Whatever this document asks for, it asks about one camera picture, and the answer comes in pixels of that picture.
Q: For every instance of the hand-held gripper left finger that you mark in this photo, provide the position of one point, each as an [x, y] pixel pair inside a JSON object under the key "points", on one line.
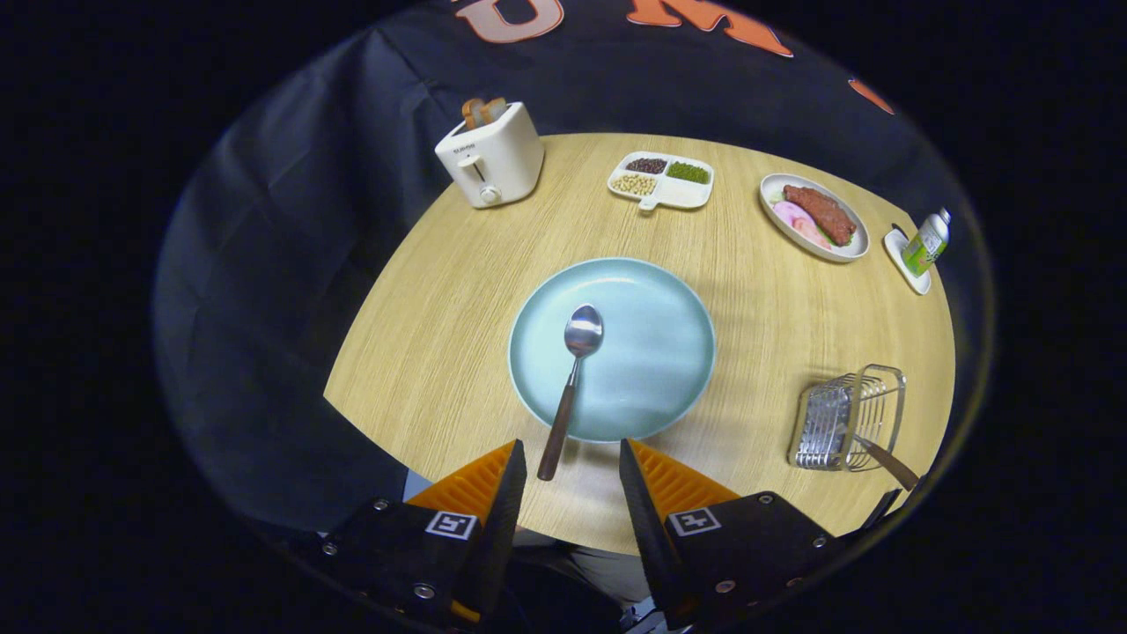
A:
{"points": [[497, 528]]}

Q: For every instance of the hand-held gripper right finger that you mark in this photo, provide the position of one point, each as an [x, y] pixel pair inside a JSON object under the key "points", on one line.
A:
{"points": [[647, 528]]}

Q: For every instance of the light blue round plate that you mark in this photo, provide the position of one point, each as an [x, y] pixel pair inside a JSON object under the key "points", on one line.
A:
{"points": [[651, 352]]}

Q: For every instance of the clear cutlery basket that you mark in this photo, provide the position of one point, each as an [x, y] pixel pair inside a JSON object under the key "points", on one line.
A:
{"points": [[823, 423]]}

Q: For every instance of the white divided dish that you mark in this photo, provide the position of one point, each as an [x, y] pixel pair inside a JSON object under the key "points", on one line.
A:
{"points": [[682, 192]]}

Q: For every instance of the pink ham slices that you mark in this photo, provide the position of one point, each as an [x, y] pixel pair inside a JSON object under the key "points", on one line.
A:
{"points": [[792, 218]]}

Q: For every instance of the yellow soybeans heap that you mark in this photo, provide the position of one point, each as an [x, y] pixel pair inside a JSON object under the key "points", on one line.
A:
{"points": [[634, 184]]}

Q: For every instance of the white oval plate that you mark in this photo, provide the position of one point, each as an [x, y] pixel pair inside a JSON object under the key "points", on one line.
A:
{"points": [[852, 251]]}

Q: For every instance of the black backdrop cloth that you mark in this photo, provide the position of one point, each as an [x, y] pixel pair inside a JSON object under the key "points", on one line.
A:
{"points": [[264, 264]]}

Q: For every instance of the green beans heap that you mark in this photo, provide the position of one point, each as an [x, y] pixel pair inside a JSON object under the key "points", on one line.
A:
{"points": [[688, 173]]}

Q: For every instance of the brown meat steak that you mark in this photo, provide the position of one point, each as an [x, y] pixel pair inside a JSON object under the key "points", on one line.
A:
{"points": [[821, 211]]}

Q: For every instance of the red beans heap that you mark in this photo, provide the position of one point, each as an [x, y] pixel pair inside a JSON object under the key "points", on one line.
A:
{"points": [[647, 165]]}

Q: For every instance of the small white tray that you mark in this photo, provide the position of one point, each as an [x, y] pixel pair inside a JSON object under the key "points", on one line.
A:
{"points": [[911, 275]]}

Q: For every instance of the white toaster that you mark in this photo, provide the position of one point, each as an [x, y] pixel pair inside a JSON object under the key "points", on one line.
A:
{"points": [[506, 158]]}

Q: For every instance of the green label bottle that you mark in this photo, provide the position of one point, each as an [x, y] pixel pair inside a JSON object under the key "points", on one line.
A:
{"points": [[924, 248]]}

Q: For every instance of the brown toast slice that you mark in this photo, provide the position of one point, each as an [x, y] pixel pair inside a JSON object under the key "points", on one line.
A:
{"points": [[494, 108], [473, 113]]}

